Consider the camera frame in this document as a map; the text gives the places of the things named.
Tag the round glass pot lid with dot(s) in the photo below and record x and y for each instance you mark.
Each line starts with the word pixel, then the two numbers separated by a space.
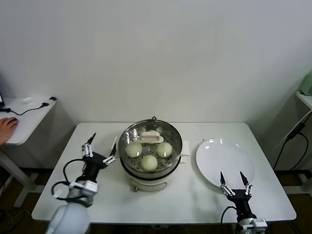
pixel 150 137

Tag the white round plate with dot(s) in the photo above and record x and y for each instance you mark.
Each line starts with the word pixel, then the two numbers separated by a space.
pixel 224 158

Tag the small silver black device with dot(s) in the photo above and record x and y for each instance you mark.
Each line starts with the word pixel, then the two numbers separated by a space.
pixel 48 100

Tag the white shelf table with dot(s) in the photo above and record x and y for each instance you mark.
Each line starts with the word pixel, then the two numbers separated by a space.
pixel 304 98

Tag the white electric cooker base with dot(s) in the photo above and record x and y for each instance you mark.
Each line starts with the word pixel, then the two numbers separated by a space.
pixel 146 182

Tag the bare person hand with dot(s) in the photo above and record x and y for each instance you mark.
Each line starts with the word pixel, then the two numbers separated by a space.
pixel 6 129

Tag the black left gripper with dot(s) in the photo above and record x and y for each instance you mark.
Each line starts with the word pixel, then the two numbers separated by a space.
pixel 93 163

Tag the white side desk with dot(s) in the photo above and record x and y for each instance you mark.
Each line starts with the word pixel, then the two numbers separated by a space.
pixel 31 122

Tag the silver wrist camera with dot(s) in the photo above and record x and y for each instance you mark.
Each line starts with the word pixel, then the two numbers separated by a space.
pixel 256 223
pixel 85 186

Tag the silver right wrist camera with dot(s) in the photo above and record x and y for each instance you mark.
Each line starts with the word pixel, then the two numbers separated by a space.
pixel 256 223

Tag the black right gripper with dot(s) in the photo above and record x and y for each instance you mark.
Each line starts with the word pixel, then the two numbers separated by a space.
pixel 242 200

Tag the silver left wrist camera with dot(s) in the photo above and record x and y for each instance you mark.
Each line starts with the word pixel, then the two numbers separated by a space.
pixel 85 186

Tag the steel steamer basket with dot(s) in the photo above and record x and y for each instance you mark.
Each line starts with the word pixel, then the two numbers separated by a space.
pixel 186 147

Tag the pale green appliance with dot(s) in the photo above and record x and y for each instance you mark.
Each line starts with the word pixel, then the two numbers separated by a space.
pixel 307 84

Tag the small white desk object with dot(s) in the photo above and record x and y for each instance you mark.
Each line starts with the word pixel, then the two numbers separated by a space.
pixel 27 100

